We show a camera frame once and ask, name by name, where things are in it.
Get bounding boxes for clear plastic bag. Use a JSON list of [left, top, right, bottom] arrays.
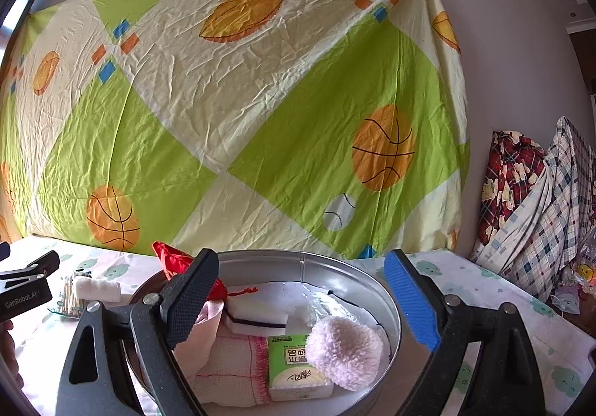
[[280, 282, 388, 341]]

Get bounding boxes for blue white plaid fabric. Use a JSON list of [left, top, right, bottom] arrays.
[[472, 116, 595, 302]]

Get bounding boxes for round metal cookie tin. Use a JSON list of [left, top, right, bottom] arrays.
[[204, 250, 402, 415]]

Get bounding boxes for operator hand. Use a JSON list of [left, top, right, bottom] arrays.
[[0, 320, 23, 389]]

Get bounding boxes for white cloth pink stitching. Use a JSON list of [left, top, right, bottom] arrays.
[[187, 326, 272, 408]]

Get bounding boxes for green tissue pack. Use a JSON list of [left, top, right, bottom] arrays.
[[268, 334, 335, 402]]

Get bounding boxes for white rolled gauze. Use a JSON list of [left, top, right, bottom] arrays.
[[74, 276, 121, 303]]

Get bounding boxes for red fabric pouch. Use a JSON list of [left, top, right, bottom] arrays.
[[152, 241, 259, 302]]

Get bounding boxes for red plaid bear fabric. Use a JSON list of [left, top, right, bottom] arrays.
[[478, 130, 545, 245]]

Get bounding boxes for pack of toothpicks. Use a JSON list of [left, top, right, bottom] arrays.
[[47, 276, 88, 319]]

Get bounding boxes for pale pink cloth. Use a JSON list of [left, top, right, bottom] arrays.
[[174, 300, 224, 376]]

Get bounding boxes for pink fluffy towel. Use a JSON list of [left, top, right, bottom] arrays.
[[305, 316, 384, 392]]

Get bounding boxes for green cream basketball sheet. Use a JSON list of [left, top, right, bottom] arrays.
[[1, 0, 470, 259]]

